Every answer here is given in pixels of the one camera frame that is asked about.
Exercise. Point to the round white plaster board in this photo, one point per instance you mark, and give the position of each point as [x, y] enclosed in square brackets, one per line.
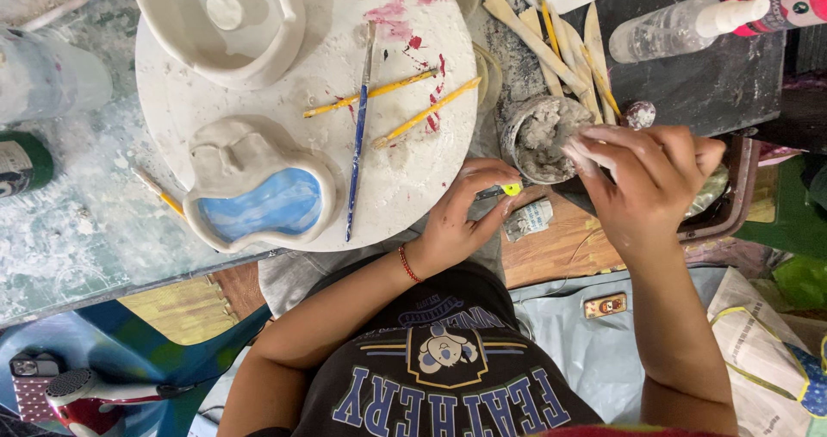
[400, 185]

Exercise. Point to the black slate board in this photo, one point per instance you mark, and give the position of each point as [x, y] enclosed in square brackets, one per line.
[698, 95]

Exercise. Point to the clear plastic cup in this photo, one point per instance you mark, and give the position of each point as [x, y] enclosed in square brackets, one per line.
[45, 75]

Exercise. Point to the small speckled ball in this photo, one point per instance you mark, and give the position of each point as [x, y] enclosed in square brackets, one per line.
[639, 115]

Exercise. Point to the brown plastic tray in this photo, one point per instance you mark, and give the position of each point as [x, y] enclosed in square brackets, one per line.
[736, 198]

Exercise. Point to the tub of grey clay slip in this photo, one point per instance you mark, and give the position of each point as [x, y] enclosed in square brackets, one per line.
[539, 146]

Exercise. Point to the small clear dish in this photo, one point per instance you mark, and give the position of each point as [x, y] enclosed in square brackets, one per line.
[486, 78]

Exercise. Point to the person's left hand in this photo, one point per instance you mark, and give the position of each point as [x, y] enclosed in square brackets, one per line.
[452, 224]

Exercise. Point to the clear spray bottle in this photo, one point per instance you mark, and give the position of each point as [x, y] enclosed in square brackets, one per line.
[665, 31]

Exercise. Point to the tool with yellow-green tip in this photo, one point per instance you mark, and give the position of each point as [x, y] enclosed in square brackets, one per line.
[512, 189]

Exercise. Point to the thin yellow paintbrush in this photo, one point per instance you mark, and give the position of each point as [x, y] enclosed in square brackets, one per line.
[549, 27]

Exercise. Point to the phone in dotted case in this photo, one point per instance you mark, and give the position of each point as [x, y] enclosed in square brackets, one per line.
[32, 385]

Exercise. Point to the black printed t-shirt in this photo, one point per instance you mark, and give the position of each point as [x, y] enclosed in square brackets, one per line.
[439, 372]

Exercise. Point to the green plastic bag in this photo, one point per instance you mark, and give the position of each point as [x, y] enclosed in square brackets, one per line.
[782, 217]

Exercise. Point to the wooden modelling tool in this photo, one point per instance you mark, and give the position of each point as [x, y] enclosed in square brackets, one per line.
[530, 40]
[595, 43]
[541, 62]
[577, 69]

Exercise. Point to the white clay bowl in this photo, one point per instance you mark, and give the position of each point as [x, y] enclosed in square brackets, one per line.
[258, 56]

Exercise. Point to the clay tray with blue glaze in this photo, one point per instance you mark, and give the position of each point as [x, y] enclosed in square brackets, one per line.
[265, 204]

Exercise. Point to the blue paintbrush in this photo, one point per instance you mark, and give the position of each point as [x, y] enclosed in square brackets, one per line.
[359, 133]

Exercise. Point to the green bottle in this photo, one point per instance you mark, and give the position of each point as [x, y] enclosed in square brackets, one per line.
[22, 162]

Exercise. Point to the white and red hair dryer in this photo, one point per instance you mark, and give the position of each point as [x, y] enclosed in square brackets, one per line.
[90, 398]

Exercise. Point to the wooden board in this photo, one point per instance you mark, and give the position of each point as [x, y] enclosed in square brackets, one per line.
[555, 250]

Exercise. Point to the white stick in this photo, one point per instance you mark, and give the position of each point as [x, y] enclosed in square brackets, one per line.
[71, 3]

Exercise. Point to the red and white bottle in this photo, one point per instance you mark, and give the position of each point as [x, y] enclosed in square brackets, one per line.
[788, 1]

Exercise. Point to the person's right hand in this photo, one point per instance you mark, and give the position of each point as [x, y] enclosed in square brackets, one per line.
[646, 185]

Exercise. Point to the crumpled paper label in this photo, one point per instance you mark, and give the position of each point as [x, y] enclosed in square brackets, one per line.
[530, 219]

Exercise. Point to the newspaper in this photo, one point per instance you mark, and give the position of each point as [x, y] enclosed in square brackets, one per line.
[756, 353]

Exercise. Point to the person's right fingers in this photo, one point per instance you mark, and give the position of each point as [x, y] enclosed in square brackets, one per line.
[601, 149]

